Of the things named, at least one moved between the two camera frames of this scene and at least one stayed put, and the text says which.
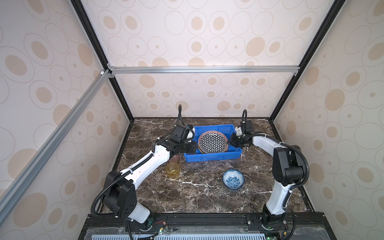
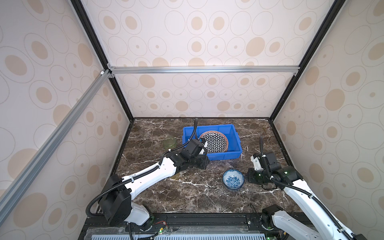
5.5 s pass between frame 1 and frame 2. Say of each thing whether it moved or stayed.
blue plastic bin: stayed
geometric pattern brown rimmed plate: stayed
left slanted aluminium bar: stayed
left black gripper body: moved
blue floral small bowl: stayed
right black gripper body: moved
